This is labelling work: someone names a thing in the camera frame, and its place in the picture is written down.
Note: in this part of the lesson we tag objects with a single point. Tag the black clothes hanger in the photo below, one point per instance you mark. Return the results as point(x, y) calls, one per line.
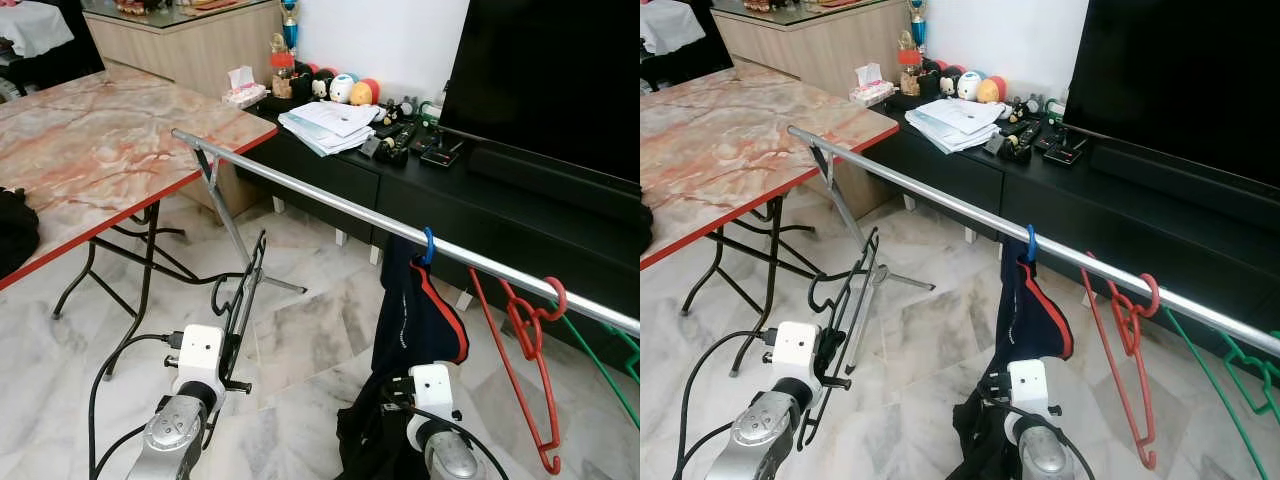
point(250, 300)
point(857, 300)

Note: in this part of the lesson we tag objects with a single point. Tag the black garment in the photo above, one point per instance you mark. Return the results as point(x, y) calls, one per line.
point(985, 445)
point(375, 440)

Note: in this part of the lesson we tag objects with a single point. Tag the black shirt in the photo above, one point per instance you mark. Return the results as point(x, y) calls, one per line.
point(15, 235)
point(645, 232)

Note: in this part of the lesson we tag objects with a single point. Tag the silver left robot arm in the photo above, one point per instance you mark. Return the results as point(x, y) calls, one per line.
point(175, 430)
point(760, 430)

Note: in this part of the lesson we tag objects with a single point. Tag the green clothes hanger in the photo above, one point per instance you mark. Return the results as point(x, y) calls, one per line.
point(1255, 370)
point(630, 352)

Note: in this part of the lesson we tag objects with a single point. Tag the blue clothes hanger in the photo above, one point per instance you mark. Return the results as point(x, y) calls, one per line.
point(429, 245)
point(1033, 243)

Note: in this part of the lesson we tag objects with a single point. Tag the red clothes hanger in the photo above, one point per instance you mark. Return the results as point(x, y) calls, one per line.
point(527, 325)
point(1128, 320)

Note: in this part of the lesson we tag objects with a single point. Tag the navy shirt with red trim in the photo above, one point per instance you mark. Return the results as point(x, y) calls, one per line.
point(415, 320)
point(1030, 320)

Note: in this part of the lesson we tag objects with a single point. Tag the silver metal clothes rack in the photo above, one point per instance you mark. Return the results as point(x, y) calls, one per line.
point(330, 199)
point(950, 203)

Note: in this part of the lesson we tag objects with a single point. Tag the black TV console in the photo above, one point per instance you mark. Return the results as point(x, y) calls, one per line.
point(330, 175)
point(950, 170)

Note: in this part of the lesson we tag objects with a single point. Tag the marble pattern folding table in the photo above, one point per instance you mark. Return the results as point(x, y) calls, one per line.
point(730, 135)
point(100, 140)

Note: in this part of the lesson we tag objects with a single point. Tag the stack of white papers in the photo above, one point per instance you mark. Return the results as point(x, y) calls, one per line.
point(955, 122)
point(330, 125)

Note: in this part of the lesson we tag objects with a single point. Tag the pink tissue box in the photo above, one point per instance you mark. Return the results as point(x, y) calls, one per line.
point(243, 92)
point(871, 89)

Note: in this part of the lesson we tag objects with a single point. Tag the black remote control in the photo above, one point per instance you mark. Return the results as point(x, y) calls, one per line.
point(400, 143)
point(1025, 140)

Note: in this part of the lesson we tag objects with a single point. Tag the black and white plush toy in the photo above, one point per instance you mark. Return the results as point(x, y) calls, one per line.
point(322, 88)
point(950, 85)

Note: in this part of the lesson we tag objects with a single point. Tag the white and blue plush toy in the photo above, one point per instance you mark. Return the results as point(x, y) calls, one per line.
point(970, 86)
point(342, 89)

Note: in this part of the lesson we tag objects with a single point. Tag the orange and yellow plush toy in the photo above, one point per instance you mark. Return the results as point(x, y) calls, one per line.
point(366, 93)
point(993, 90)

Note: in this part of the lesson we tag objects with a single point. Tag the light wooden sideboard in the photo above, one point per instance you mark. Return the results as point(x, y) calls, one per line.
point(800, 42)
point(180, 45)

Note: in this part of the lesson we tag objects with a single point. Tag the green and white bottle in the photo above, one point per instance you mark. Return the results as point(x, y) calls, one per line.
point(1055, 110)
point(429, 112)

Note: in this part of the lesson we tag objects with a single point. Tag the blue and gold trophy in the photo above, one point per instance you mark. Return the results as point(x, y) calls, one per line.
point(917, 22)
point(289, 25)

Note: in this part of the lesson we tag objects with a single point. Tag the white cloth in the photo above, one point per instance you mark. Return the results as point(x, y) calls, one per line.
point(670, 25)

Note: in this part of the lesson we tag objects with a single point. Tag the black soundbar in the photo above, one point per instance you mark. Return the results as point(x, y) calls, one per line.
point(1190, 188)

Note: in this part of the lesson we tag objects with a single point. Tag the black flat television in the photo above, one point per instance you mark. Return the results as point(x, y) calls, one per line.
point(550, 80)
point(1180, 80)

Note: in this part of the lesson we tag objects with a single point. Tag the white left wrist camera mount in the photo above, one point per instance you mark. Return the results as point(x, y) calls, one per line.
point(797, 352)
point(198, 355)

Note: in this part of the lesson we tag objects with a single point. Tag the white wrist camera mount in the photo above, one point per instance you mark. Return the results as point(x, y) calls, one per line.
point(198, 355)
point(432, 388)
point(797, 352)
point(1028, 383)

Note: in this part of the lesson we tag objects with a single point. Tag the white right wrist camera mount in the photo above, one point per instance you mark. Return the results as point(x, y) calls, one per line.
point(1028, 383)
point(432, 388)

